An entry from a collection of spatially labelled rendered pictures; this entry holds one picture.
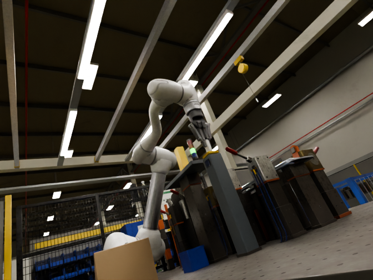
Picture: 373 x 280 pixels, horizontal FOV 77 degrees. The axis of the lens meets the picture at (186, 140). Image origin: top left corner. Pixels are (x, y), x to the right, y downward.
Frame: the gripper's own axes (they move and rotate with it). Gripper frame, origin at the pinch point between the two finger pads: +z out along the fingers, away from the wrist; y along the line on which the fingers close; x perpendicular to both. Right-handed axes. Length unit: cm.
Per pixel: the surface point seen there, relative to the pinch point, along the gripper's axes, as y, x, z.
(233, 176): 19.3, 12.2, 13.5
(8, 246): -108, 242, -24
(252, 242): 0.5, -3.3, 45.9
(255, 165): 12.5, -11.5, 17.3
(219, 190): -3.5, -0.8, 22.1
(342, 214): 50, -14, 48
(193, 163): -6.1, 7.7, 4.6
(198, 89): 562, 597, -600
